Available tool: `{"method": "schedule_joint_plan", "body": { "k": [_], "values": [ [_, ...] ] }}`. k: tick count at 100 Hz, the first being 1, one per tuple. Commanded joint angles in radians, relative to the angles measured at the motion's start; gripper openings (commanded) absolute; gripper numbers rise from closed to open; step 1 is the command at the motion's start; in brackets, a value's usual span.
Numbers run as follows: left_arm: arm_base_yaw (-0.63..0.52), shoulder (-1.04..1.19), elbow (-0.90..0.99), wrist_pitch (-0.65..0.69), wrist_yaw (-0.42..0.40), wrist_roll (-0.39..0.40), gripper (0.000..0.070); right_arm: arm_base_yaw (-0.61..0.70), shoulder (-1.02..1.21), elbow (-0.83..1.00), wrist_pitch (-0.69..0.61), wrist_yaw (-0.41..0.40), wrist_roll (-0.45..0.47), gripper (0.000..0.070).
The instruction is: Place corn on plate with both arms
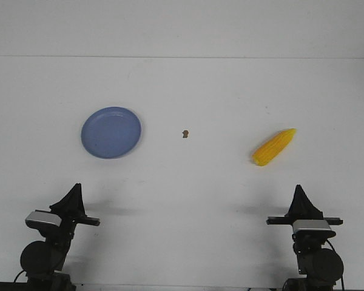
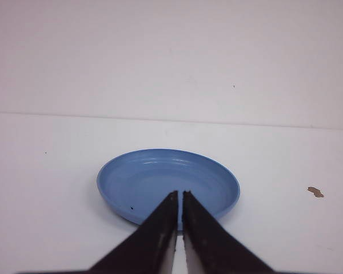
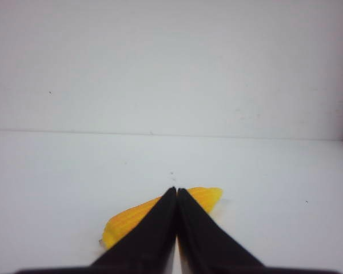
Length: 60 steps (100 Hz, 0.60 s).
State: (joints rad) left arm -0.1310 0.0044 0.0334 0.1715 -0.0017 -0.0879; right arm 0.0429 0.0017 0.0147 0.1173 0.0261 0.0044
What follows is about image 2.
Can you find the blue round plate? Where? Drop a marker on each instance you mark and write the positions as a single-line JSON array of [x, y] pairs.
[[133, 184]]

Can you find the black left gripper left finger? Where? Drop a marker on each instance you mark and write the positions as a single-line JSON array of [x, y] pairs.
[[151, 248]]

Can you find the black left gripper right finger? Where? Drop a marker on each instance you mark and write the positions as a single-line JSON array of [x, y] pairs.
[[209, 248]]

